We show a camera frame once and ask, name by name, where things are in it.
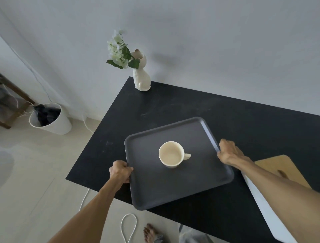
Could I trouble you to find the person's right hand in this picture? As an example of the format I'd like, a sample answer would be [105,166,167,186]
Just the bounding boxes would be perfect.
[217,139,252,168]

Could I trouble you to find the person's left hand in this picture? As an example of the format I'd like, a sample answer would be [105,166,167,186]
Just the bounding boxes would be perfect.
[109,160,134,184]

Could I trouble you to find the dark grey serving tray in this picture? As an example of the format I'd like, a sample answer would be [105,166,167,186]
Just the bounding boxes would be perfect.
[124,117,235,211]

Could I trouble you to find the person's left forearm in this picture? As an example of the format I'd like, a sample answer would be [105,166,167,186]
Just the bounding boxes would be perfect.
[47,177,124,243]

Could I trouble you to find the person's right forearm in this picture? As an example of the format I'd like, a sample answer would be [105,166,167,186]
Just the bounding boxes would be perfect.
[234,157,320,243]

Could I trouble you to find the cream ceramic mug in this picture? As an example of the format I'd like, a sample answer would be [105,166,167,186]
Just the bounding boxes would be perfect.
[158,141,191,169]

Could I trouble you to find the wooden cutting board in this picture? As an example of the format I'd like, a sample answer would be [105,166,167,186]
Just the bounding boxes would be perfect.
[254,155,312,190]

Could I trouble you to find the person's foot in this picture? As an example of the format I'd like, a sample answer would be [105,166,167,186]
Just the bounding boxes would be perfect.
[143,223,164,243]

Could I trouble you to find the white flat board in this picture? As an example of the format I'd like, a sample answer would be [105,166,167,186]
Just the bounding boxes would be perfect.
[241,171,298,243]

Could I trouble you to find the white waste bin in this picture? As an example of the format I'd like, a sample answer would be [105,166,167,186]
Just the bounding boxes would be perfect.
[29,103,73,135]

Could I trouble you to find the person's grey trouser leg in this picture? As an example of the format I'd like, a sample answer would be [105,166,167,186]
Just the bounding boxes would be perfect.
[178,224,214,243]

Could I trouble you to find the white cat-shaped vase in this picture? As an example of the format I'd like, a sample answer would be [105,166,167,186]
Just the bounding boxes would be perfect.
[131,49,151,92]

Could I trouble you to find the dark cloth in bin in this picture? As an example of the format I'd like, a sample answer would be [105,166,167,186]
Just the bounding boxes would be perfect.
[34,104,61,127]

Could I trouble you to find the white artificial flower sprig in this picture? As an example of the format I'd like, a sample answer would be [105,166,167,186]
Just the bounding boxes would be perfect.
[106,30,140,70]

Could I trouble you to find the wooden rack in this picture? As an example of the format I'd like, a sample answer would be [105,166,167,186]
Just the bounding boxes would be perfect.
[0,73,36,130]

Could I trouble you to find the white cable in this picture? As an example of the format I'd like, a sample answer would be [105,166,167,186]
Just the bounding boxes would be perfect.
[79,188,138,243]

